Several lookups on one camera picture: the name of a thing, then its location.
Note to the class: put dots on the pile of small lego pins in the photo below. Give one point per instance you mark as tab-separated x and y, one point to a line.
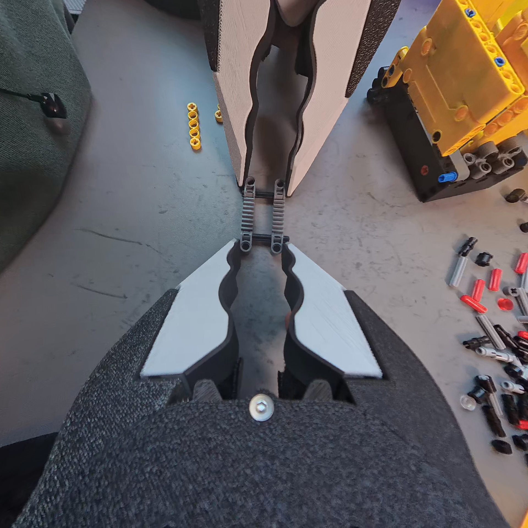
495	350

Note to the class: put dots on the yellow lego beam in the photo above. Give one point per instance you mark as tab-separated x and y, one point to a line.
194	126
218	113

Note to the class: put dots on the yellow black lego model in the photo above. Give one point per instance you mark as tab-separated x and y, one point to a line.
453	82

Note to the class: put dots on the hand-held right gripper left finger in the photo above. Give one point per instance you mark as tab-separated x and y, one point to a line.
189	330

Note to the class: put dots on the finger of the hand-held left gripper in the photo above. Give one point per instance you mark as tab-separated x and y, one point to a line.
239	62
334	62

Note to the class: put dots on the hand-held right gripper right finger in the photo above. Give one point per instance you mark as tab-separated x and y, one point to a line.
334	330

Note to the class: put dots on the grey lego gear rack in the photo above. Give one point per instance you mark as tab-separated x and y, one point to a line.
277	214
247	214

